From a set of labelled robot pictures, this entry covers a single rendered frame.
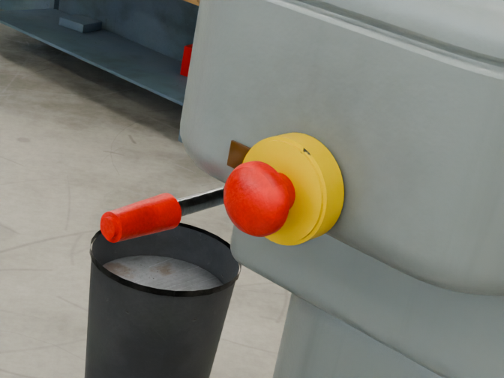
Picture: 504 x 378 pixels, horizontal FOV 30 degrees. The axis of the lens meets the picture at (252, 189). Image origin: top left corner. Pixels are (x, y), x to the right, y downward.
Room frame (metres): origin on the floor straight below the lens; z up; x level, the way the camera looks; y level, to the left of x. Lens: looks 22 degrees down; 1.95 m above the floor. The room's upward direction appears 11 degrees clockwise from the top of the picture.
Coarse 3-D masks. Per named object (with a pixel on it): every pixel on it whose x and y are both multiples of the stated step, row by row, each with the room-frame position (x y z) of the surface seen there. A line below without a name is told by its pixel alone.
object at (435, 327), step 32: (256, 256) 0.61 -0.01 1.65; (288, 256) 0.60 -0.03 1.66; (320, 256) 0.58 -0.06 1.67; (352, 256) 0.57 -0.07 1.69; (288, 288) 0.60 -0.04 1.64; (320, 288) 0.58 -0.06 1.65; (352, 288) 0.57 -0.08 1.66; (384, 288) 0.55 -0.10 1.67; (416, 288) 0.54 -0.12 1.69; (352, 320) 0.56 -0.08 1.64; (384, 320) 0.55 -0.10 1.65; (416, 320) 0.54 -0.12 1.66; (448, 320) 0.52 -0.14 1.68; (480, 320) 0.51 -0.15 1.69; (416, 352) 0.53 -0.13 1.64; (448, 352) 0.52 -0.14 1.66; (480, 352) 0.51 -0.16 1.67
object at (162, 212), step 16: (208, 192) 0.58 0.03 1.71; (128, 208) 0.52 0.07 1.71; (144, 208) 0.53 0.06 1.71; (160, 208) 0.53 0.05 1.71; (176, 208) 0.54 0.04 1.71; (192, 208) 0.56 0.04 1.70; (112, 224) 0.51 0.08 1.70; (128, 224) 0.51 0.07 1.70; (144, 224) 0.52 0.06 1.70; (160, 224) 0.53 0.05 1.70; (176, 224) 0.54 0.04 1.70; (112, 240) 0.51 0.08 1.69
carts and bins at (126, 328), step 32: (96, 256) 2.65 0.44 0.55; (128, 256) 2.77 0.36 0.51; (160, 256) 2.82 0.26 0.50; (192, 256) 2.82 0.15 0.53; (224, 256) 2.75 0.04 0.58; (96, 288) 2.48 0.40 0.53; (128, 288) 2.39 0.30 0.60; (160, 288) 2.60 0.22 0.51; (192, 288) 2.64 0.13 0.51; (224, 288) 2.48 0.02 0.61; (96, 320) 2.47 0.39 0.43; (128, 320) 2.40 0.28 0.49; (160, 320) 2.39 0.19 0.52; (192, 320) 2.42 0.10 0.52; (224, 320) 2.59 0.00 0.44; (96, 352) 2.47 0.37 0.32; (128, 352) 2.40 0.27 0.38; (160, 352) 2.40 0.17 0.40; (192, 352) 2.45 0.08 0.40
